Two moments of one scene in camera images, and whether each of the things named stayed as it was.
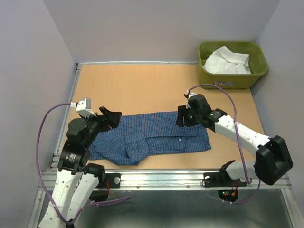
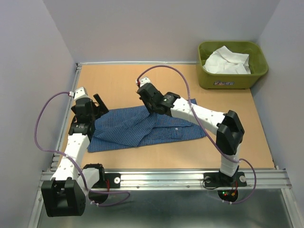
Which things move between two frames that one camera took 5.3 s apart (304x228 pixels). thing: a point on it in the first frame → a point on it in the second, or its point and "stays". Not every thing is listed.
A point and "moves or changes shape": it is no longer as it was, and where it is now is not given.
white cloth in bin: x=223 y=61 stays
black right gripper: x=182 y=111 → x=149 y=109
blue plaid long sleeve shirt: x=137 y=137 moves or changes shape
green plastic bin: x=230 y=65 stays
